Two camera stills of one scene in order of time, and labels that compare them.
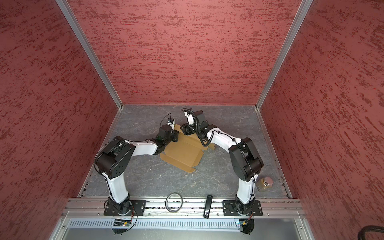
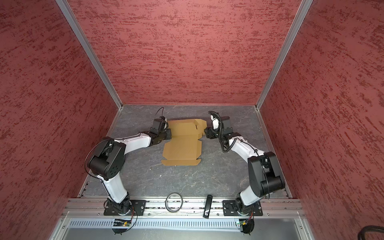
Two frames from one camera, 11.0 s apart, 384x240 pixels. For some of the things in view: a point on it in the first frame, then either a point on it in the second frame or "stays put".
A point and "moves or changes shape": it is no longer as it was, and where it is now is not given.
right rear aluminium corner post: (297, 22) stays put
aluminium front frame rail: (191, 207) stays put
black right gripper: (186, 129) to (209, 134)
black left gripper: (176, 133) to (168, 131)
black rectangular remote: (207, 206) stays put
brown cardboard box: (186, 153) moves or changes shape
